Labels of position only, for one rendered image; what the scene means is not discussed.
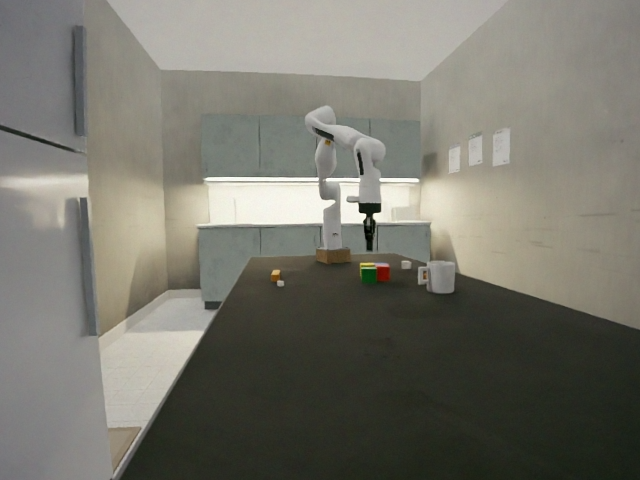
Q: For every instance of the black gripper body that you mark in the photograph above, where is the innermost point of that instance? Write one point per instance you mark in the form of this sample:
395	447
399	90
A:
369	209

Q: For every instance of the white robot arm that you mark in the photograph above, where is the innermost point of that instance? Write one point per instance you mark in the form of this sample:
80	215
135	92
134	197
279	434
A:
364	147

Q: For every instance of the white mug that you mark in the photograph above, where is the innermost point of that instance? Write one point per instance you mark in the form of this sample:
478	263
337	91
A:
440	279

